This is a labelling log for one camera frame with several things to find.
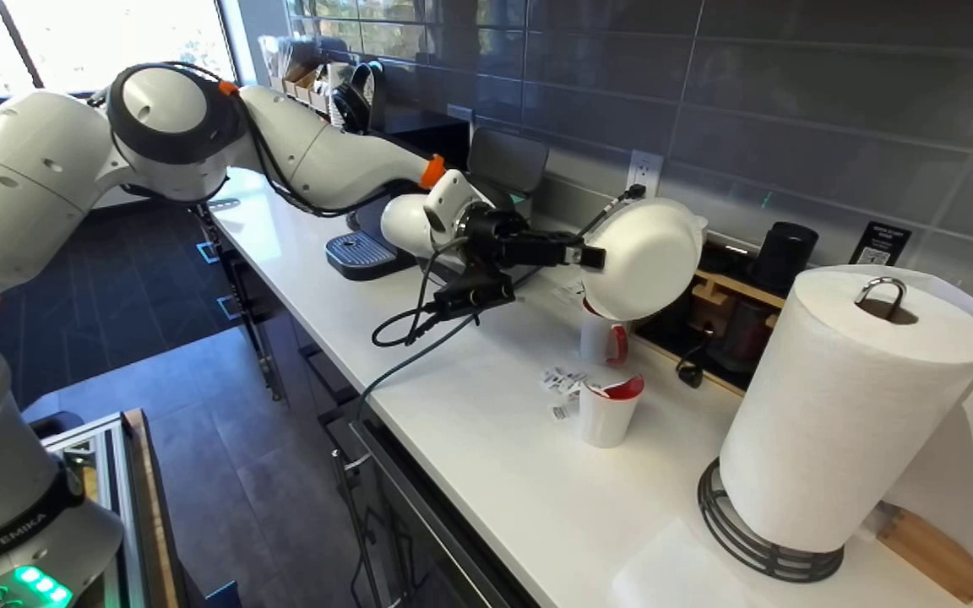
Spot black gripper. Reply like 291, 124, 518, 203
460, 207, 603, 274

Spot blue patterned paper bowl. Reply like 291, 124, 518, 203
580, 199, 707, 322

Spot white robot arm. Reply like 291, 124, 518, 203
0, 61, 603, 608

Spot white wall outlet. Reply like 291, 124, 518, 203
625, 149, 662, 197

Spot white paper towel roll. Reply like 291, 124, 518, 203
717, 265, 973, 581

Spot black wire towel holder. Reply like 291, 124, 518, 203
698, 271, 911, 581

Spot white red-lined mug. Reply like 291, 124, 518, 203
579, 374, 644, 448

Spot dark cabinet drawers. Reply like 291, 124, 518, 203
200, 199, 537, 608

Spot robot base aluminium frame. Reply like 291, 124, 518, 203
27, 404, 184, 608

